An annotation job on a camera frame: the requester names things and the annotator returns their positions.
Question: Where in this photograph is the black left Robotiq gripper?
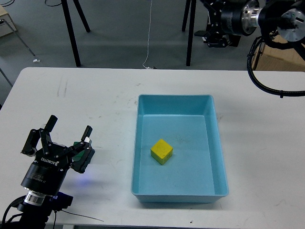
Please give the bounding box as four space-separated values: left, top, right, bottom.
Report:
21 115 95 196

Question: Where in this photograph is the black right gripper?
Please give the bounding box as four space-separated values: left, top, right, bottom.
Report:
194 0 249 48

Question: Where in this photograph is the green wooden cube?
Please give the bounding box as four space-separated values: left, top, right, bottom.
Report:
72 142 84 161

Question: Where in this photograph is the yellow wooden cube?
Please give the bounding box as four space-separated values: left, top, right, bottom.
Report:
150 139 173 165

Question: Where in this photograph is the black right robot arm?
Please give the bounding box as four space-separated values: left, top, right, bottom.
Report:
195 0 305 50

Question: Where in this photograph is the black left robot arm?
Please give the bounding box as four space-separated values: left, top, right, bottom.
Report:
0 115 95 229

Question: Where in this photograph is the black table leg pair right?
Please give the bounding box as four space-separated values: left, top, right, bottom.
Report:
182 0 197 67

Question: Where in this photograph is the black table leg pair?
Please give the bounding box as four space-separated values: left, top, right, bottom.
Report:
182 0 197 67
61 0 91 68

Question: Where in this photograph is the light blue plastic bin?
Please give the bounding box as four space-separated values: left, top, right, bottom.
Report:
132 94 229 203

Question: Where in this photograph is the wooden drawer cabinet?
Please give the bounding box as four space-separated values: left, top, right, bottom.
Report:
0 5 36 57

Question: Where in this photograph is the black table leg pair left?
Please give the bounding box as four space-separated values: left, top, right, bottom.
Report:
61 0 91 68

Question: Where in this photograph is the black corrugated cable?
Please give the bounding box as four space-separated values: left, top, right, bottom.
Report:
246 35 305 98

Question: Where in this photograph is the cardboard box with handles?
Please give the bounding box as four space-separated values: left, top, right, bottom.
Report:
252 43 305 72

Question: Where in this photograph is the white hanging cable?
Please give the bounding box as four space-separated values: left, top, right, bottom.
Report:
142 0 153 70

